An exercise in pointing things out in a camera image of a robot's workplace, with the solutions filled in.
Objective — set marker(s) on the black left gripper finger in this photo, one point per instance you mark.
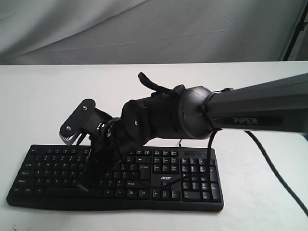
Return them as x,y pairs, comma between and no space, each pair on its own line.
85,184

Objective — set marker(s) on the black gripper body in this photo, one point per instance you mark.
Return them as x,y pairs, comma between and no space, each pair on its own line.
111,140

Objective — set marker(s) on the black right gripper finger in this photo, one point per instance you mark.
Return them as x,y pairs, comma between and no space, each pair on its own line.
104,182

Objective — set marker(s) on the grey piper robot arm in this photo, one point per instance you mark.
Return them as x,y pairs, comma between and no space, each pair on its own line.
194,113

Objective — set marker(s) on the black acer keyboard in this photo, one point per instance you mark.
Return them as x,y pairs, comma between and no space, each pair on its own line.
151,178

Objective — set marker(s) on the grey backdrop cloth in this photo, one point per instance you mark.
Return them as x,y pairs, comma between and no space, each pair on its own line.
54,32

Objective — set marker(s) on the black tripod stand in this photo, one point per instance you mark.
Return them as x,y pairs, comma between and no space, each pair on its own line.
299,27

